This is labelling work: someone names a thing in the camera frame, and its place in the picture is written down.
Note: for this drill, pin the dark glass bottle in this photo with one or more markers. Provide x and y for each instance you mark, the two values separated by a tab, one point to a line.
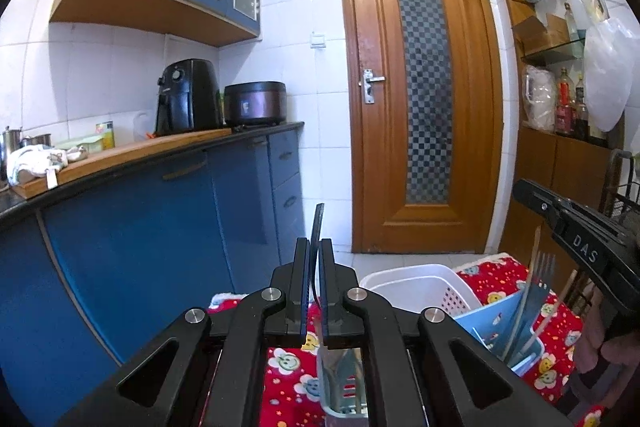
581	112

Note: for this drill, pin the clear bag of white goods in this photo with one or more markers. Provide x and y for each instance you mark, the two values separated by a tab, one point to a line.
539	97

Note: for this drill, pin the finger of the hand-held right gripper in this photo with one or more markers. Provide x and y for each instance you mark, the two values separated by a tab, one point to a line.
537	202

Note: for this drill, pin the black air fryer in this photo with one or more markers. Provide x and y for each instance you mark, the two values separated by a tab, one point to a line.
187	97

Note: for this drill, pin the wooden cutting board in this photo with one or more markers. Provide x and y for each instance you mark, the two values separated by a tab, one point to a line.
140	152

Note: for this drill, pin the wooden shelf cabinet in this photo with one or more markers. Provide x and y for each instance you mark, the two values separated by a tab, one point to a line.
545	162

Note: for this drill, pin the white chopstick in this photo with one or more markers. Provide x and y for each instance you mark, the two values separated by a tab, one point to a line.
560	299

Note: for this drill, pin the steel pot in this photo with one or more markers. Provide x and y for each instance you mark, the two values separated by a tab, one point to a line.
36	140

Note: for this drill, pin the white cloth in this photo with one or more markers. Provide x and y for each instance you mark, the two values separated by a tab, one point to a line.
32	162

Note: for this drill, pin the wooden door with glass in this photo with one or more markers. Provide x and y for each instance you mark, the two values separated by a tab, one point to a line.
375	167

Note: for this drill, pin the white light switch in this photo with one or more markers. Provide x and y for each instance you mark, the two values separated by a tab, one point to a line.
317	40

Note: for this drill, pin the blue kitchen base cabinet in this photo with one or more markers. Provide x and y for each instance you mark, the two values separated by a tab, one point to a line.
125	232

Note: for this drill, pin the steel kettle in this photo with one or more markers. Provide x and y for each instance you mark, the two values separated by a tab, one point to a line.
11	142

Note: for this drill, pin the clear glass bottle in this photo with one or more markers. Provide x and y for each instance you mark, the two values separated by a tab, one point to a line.
571	24

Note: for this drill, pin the large stainless steel fork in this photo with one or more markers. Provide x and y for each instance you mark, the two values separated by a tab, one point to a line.
542	269

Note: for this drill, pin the light blue utensil holder box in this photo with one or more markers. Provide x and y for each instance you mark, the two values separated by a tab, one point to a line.
485	322

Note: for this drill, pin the red smiley flower tablecloth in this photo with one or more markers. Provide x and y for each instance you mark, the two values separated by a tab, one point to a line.
492	279

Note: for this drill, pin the dark rice cooker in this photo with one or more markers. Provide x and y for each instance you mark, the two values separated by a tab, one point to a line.
255	102

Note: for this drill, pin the pale green box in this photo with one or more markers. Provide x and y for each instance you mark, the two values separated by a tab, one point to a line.
77	144

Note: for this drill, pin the light wooden chopstick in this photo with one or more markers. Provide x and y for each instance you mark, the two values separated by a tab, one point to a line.
534	252

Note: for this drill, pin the white plastic bag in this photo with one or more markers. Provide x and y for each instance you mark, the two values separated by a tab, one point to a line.
610	72

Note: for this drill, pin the white plastic basket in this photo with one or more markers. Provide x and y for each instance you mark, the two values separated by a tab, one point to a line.
400	292

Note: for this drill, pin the cardboard box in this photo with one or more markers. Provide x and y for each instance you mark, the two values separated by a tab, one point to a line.
540	34

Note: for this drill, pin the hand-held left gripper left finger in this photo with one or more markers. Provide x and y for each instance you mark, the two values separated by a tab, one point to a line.
303	287

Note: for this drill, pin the yellow tin can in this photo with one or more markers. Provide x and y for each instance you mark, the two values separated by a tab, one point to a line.
106	136

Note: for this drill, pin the person's right hand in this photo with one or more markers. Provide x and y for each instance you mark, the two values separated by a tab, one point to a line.
617	357

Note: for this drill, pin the slim stainless steel fork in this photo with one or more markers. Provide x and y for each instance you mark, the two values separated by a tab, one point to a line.
317	222

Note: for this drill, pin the red label bottle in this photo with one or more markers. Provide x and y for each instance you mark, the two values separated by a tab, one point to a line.
564	107

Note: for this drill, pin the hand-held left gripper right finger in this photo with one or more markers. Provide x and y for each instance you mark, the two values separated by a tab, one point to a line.
326	287

